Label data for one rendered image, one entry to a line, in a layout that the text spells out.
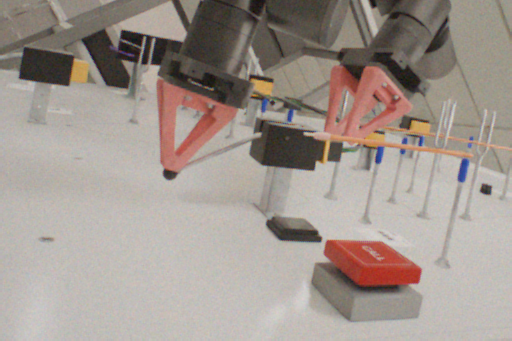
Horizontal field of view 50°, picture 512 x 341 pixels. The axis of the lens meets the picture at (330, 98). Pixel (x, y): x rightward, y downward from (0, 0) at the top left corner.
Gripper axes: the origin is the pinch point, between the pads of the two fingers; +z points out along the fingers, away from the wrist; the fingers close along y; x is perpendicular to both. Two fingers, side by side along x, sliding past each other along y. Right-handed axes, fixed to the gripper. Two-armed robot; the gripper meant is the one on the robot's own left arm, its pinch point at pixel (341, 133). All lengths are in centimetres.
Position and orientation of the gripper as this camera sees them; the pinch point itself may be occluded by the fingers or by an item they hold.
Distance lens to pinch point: 57.5
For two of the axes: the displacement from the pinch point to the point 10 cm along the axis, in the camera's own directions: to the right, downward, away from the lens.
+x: -6.1, -6.1, -5.0
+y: -5.8, -0.8, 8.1
